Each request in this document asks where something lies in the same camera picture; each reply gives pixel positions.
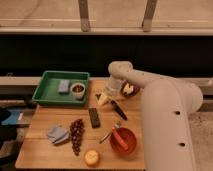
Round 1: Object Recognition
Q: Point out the white cup with beans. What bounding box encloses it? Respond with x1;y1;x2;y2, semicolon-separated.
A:
70;82;86;99

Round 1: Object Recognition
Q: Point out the blue folded cloth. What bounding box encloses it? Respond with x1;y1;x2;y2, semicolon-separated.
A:
47;125;69;145

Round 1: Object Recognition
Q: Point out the yellow round fruit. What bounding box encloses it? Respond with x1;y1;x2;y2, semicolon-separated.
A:
84;149;100;167

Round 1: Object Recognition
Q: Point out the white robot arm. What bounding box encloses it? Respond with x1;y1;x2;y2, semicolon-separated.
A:
104;61;203;171

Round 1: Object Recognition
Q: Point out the metal spoon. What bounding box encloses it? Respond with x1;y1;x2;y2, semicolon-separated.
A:
99;122;121;144

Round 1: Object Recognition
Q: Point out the red grape bunch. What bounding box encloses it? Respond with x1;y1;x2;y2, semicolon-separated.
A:
70;119;84;156

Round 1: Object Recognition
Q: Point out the orange carrot in bowl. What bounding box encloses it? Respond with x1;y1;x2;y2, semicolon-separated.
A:
113;130;129;151

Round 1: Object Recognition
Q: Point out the red bowl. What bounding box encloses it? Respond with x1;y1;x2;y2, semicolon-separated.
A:
109;127;137;156

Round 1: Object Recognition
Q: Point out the green plastic tray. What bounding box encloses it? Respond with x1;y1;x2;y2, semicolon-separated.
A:
32;71;90;106

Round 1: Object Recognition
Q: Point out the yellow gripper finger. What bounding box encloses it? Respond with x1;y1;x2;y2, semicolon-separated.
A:
98;92;109;106

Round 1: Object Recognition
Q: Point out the pale food piece on plate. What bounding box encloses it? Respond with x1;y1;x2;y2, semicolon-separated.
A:
123;84;134;95

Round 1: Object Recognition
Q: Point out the wooden table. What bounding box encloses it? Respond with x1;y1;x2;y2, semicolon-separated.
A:
15;79;145;170

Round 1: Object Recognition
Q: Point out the blue box at left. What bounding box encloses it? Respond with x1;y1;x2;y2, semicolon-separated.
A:
0;108;23;126

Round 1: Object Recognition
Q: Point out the dark purple plate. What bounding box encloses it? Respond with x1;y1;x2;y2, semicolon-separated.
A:
120;81;140;97

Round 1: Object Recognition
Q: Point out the blue sponge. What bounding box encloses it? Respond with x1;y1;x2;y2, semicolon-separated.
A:
58;80;70;93

